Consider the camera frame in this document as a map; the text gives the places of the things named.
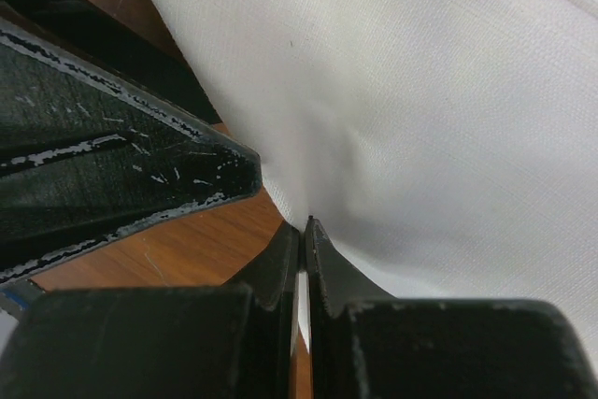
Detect white cloth napkin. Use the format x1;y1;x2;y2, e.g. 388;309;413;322
120;0;598;301

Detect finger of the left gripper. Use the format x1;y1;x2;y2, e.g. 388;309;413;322
1;19;262;285
1;0;221;124

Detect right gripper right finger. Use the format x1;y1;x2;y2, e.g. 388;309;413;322
305;219;597;398

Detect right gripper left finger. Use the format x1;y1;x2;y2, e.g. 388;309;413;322
1;223;300;398

